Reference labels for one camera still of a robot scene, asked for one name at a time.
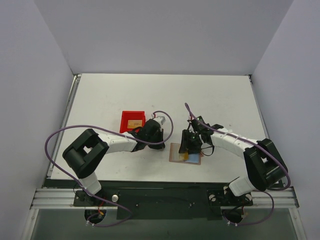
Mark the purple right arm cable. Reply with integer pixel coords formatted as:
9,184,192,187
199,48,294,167
184,102,292,227

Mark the red plastic bin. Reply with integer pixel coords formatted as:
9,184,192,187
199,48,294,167
119,110,146,133

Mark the gold card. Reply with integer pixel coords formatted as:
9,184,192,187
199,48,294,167
127,119,144,129
180,152,189,161

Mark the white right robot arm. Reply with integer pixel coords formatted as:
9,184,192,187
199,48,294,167
178,116,288,205

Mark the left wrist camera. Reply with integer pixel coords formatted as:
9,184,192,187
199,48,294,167
151,114,166,126

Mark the tan leather card holder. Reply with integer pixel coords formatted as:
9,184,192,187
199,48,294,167
169,143,202,165

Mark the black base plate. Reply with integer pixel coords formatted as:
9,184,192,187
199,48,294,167
72,179,253,221

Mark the aluminium frame rail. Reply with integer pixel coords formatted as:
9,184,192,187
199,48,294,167
29,187,118,210

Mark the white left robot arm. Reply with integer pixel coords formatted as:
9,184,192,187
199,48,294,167
62,116,166,206

